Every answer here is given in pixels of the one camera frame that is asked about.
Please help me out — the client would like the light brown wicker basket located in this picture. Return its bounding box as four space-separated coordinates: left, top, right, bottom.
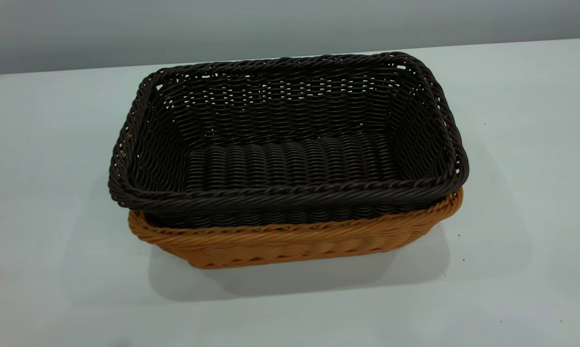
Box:
128 187 464 269

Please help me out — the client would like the dark brown wicker basket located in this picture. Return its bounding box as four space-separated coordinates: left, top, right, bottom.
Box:
108 52 470 228

